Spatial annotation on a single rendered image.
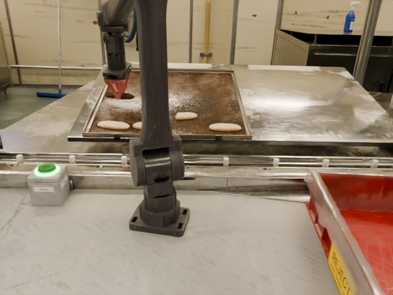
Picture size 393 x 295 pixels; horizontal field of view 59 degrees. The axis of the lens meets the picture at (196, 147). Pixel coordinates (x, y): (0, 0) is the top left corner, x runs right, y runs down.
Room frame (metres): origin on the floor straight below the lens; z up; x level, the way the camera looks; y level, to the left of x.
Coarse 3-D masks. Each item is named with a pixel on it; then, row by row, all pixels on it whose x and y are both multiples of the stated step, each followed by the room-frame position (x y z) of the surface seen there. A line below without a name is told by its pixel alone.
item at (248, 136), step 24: (168, 72) 1.43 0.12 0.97; (192, 72) 1.44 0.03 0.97; (216, 72) 1.44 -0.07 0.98; (168, 96) 1.22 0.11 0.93; (192, 96) 1.23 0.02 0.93; (240, 96) 1.22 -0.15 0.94; (120, 120) 1.04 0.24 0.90; (192, 120) 1.06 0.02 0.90; (216, 120) 1.07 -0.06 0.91; (240, 120) 1.07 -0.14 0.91
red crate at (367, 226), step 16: (352, 224) 0.65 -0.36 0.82; (368, 224) 0.65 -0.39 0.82; (384, 224) 0.65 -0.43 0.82; (320, 240) 0.58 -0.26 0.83; (368, 240) 0.59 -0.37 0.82; (384, 240) 0.59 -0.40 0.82; (368, 256) 0.54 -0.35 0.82; (384, 256) 0.54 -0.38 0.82; (384, 272) 0.50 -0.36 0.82; (384, 288) 0.46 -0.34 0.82
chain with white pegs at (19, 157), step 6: (18, 156) 0.83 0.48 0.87; (72, 156) 0.84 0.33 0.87; (126, 156) 0.86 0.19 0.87; (18, 162) 0.83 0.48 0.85; (72, 162) 0.84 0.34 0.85; (126, 162) 0.85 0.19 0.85; (228, 162) 0.86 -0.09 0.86; (276, 162) 0.86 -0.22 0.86; (324, 162) 0.87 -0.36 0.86; (372, 162) 0.89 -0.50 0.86; (378, 162) 0.88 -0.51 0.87
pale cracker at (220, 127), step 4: (212, 124) 1.02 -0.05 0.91; (216, 124) 1.02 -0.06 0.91; (220, 124) 1.02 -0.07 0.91; (224, 124) 1.02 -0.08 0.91; (228, 124) 1.02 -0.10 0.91; (232, 124) 1.02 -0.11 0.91; (212, 128) 1.01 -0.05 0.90; (216, 128) 1.00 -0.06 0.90; (220, 128) 1.00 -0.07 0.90; (224, 128) 1.00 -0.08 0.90; (228, 128) 1.00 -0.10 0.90; (232, 128) 1.00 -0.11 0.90; (236, 128) 1.01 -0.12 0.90; (240, 128) 1.01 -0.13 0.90
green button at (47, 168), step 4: (44, 164) 0.73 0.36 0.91; (48, 164) 0.73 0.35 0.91; (52, 164) 0.73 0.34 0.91; (40, 168) 0.71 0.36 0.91; (44, 168) 0.71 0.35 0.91; (48, 168) 0.71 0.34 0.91; (52, 168) 0.71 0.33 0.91; (40, 172) 0.70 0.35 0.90; (44, 172) 0.70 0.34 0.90; (48, 172) 0.70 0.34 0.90
